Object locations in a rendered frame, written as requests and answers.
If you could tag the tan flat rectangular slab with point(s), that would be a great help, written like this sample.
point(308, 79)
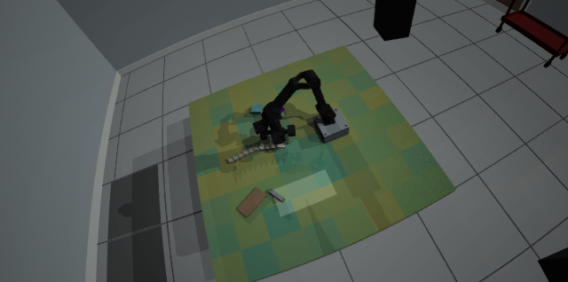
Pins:
point(251, 202)

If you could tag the teal flat block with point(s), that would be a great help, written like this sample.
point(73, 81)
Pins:
point(256, 109)

